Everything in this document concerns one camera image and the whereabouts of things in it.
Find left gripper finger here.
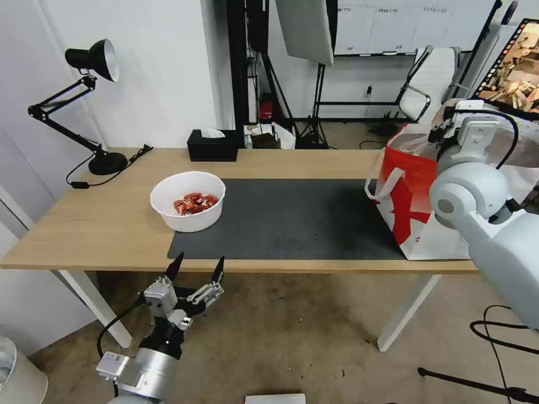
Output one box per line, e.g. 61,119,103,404
156,251,185,292
186,255,226,306

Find red and white takeout bag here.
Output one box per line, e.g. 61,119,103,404
364,122,539,261

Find white plastic bowl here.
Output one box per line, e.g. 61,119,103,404
149,170,226,233

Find white office chair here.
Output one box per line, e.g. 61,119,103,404
397,45,464,124

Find wooden table with white legs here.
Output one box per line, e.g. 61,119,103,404
0,147,482,352

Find black desk mat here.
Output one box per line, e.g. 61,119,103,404
167,178,409,261

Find white whiteboard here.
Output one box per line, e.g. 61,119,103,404
332,0,500,57

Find black tissue box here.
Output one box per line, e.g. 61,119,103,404
186,128,239,163

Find white robot front shell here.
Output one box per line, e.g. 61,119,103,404
245,393,305,404

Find black desk lamp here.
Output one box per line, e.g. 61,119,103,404
27,38,129,176

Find black light tripod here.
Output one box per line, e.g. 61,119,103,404
294,62,330,150

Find white round bin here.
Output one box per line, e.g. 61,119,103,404
0,336,49,404

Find white softbox light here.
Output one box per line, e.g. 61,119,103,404
274,0,339,67

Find red fire extinguisher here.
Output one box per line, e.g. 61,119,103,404
258,94,275,123

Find black floor stand leg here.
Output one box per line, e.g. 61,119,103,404
417,366,539,403

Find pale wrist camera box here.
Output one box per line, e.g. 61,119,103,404
144,281,179,317

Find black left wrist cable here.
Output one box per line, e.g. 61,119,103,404
97,301,149,359

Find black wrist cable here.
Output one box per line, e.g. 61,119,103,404
97,301,149,359
446,108,519,170

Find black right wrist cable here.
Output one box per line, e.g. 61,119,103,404
446,108,519,170

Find computer monitor with black frame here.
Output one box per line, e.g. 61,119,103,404
471,17,539,115

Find black lamp cable with switch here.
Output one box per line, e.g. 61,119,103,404
65,144,154,190

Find black upright frame post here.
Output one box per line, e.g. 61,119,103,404
226,0,255,149

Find black floor cable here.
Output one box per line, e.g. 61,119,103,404
469,304,539,404

